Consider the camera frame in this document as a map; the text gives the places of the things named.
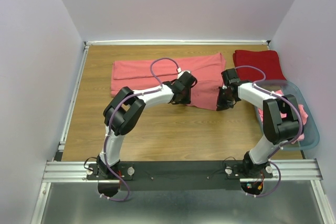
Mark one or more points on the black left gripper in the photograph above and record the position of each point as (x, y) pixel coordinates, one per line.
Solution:
(187, 100)

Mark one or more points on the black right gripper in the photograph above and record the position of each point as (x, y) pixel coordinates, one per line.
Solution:
(221, 106)

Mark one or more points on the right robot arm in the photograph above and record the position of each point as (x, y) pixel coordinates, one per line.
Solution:
(282, 122)

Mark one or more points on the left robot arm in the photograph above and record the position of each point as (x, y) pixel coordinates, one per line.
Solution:
(123, 112)

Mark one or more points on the folded red t-shirt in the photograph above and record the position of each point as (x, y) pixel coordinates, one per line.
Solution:
(267, 61)

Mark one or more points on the light pink t-shirt in basket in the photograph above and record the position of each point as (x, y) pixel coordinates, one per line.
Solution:
(303, 114)

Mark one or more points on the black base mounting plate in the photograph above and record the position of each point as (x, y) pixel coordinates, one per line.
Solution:
(176, 175)

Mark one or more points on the blue plastic basket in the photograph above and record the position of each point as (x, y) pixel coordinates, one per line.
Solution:
(311, 134)

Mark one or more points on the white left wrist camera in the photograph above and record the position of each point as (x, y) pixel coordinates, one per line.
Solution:
(179, 71)

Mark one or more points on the aluminium back rail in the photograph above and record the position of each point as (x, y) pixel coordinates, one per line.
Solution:
(175, 42)

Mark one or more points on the aluminium rail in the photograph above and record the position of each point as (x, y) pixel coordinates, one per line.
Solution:
(175, 42)
(295, 169)

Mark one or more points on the aluminium front rail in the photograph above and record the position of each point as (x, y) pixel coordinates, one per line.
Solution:
(295, 169)

